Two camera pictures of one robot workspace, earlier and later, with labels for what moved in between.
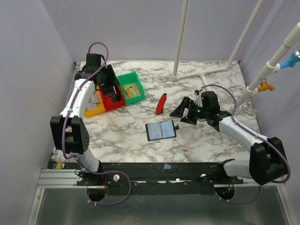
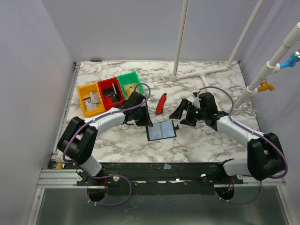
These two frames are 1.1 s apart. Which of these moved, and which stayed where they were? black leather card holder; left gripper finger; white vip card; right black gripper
Moved: left gripper finger
Stayed: white vip card; black leather card holder; right black gripper
